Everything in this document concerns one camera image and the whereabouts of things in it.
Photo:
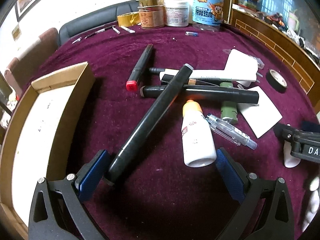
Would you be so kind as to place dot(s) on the maroon velvet tablecloth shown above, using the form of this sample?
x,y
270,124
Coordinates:
x,y
161,198

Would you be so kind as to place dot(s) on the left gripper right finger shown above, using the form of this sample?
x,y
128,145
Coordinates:
x,y
265,210

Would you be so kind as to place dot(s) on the black horizontal marker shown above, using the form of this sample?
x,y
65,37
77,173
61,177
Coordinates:
x,y
212,93

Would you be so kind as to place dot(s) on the black leather sofa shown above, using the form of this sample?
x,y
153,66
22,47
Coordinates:
x,y
94,19

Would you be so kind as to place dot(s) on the white card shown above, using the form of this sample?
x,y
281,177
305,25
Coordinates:
x,y
261,117

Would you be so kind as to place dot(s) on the small blue lighter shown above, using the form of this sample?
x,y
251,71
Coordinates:
x,y
190,33

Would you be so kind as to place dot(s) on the white stick far table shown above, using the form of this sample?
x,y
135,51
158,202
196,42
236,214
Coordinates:
x,y
127,29

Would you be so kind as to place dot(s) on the white orange-capped glue bottle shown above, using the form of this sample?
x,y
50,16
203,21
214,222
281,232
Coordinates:
x,y
197,140

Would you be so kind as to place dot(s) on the cardboard tray box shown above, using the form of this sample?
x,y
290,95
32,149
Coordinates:
x,y
38,140

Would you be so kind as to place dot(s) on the blue label clear jar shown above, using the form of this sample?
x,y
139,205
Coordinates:
x,y
207,14

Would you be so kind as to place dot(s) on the black tape roll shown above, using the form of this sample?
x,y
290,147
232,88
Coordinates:
x,y
276,81

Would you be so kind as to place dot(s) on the clear plastic pen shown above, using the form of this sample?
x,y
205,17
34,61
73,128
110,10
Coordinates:
x,y
230,132

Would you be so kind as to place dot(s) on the wooden brick-pattern cabinet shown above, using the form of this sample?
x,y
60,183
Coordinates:
x,y
295,58

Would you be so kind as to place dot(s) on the black red-capped marker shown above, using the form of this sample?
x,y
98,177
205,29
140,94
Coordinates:
x,y
133,81

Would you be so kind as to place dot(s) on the white power adapter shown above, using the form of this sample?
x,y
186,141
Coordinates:
x,y
242,65

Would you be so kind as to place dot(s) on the white long tube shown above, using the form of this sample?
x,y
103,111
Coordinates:
x,y
223,75

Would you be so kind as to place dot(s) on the green lighter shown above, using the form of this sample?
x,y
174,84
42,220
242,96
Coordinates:
x,y
229,112

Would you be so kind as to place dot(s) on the brown fabric chair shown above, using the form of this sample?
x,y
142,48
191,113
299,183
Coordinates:
x,y
21,69

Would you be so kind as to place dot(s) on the black pen far table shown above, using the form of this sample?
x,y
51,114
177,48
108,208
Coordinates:
x,y
99,31

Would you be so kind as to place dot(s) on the long black grey-capped marker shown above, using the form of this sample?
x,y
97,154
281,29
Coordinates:
x,y
148,122

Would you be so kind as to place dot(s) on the brown snack jar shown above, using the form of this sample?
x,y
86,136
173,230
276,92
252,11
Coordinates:
x,y
151,14

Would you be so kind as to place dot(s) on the white gloved right hand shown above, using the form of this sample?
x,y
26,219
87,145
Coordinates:
x,y
313,204

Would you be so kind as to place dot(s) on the yellow tape roll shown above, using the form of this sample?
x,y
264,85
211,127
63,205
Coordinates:
x,y
128,19

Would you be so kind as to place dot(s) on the white plastic jar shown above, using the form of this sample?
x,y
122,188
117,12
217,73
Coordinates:
x,y
176,13

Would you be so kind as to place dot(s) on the clear plastic red-label case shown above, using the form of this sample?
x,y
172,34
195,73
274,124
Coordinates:
x,y
259,61

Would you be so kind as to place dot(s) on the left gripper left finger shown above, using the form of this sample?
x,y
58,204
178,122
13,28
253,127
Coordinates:
x,y
57,210

